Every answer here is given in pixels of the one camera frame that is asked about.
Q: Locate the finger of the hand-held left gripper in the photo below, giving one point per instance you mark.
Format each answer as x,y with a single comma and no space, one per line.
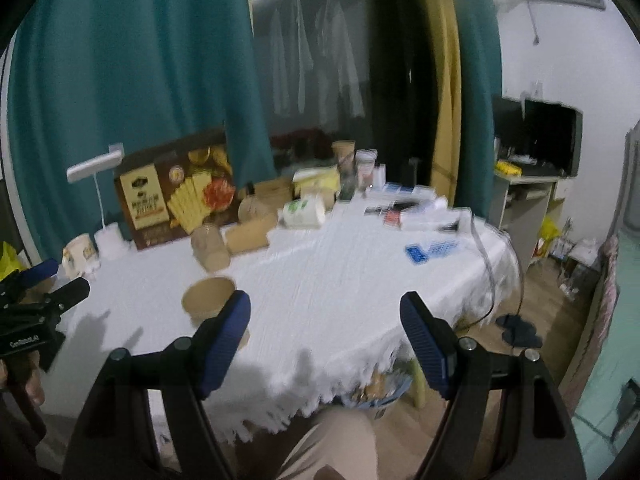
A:
42,270
70,294

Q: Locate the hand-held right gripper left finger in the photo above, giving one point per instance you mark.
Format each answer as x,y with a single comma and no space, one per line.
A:
226,340

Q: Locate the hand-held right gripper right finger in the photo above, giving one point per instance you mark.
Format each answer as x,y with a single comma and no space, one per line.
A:
425,345

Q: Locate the white cup with yellow print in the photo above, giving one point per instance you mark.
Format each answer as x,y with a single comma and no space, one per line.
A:
80,256

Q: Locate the white cup with green print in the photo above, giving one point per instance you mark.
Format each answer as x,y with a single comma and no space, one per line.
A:
304,211

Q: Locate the tall brown paper cup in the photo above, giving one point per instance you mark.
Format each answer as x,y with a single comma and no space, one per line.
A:
343,152

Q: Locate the person's left hand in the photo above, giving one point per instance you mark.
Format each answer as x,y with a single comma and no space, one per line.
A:
31,385

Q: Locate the blue card pack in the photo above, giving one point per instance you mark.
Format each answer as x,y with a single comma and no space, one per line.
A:
416,253

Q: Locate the dark slippers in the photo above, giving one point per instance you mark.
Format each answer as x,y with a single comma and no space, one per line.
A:
520,331

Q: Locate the blister pack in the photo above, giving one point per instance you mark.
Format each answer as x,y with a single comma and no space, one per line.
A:
442,247

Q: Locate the white fringed tablecloth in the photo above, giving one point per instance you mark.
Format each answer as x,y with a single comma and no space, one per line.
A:
325,285

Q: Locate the white desk lamp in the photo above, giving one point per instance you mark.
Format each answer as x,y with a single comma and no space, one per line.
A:
95,166

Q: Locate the brown cracker box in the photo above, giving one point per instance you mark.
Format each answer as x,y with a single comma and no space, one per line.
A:
150,202

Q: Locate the long white box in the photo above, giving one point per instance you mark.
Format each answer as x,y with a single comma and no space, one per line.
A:
435,220

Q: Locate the small red box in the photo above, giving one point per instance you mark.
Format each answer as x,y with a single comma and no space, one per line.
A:
391,218

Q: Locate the person's leg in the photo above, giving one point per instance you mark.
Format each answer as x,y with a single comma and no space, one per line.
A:
325,447

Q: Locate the small cardboard box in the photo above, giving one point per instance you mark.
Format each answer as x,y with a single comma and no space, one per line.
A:
273,191

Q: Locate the blue and white box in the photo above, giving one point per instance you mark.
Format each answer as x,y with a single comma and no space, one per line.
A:
407,190

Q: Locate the yellow plastic bag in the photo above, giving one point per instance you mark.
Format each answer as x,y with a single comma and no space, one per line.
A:
548,230

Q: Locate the grey side desk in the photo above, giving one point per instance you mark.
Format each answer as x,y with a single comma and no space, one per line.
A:
525,200

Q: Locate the glass jar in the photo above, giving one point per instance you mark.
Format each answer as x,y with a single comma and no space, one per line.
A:
346,184

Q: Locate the yellow box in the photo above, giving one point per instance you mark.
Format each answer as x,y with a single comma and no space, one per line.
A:
316,180

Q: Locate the yellow packet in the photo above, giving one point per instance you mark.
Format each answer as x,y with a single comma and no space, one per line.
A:
507,167

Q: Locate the pink towel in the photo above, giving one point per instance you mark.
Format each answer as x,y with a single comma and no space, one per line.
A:
608,272

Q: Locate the teal curtain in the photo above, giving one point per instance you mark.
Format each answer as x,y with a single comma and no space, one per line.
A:
150,60
480,85

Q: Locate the black television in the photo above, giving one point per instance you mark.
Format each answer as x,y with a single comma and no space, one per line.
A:
545,135

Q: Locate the yellow curtain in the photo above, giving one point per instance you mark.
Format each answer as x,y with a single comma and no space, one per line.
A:
445,60

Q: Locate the hanging white shirt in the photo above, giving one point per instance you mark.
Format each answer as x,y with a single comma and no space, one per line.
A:
341,60
289,60

